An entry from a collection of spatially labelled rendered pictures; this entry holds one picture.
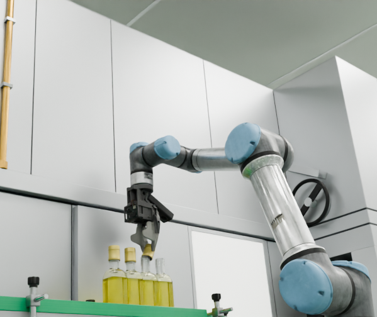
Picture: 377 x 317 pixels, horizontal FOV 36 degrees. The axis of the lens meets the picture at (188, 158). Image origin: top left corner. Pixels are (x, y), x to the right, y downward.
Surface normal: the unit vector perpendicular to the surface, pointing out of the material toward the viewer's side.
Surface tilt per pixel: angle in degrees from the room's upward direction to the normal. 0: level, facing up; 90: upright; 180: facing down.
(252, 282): 90
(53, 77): 90
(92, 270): 90
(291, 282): 97
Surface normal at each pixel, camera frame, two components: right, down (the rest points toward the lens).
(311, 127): -0.74, -0.21
